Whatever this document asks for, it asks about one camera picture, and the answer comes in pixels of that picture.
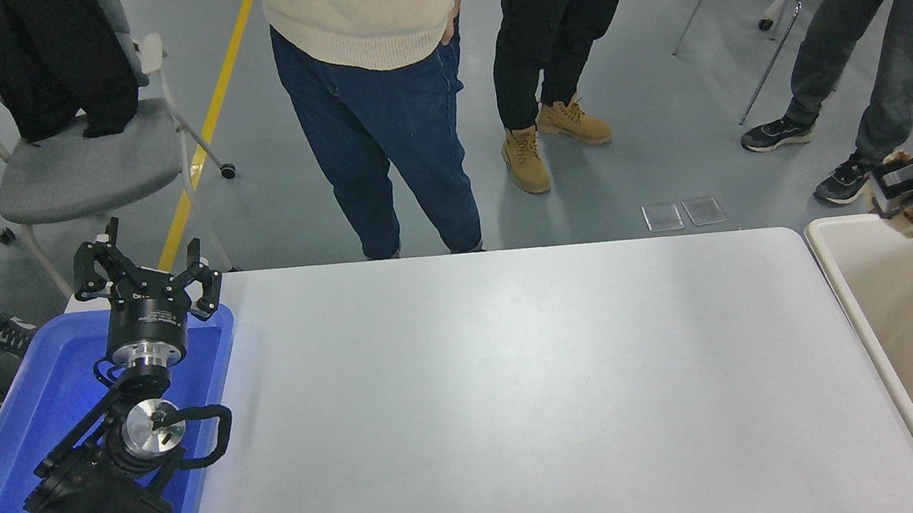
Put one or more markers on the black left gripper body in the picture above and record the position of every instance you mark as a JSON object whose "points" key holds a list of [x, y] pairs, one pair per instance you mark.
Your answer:
{"points": [[146, 316]]}

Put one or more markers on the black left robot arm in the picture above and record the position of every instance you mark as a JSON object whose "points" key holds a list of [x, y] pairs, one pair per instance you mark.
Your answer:
{"points": [[87, 510]]}

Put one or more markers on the grey office chair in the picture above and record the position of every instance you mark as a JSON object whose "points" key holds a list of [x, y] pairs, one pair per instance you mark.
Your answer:
{"points": [[87, 162]]}

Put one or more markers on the blue plastic tray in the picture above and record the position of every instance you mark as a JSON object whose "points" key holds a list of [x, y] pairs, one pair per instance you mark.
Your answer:
{"points": [[34, 398]]}

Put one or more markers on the black garment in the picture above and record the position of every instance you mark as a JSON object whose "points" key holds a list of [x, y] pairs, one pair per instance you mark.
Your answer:
{"points": [[52, 61]]}

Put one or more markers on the clear floor plate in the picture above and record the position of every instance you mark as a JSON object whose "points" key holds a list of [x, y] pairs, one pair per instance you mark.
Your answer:
{"points": [[703, 210], [661, 217]]}

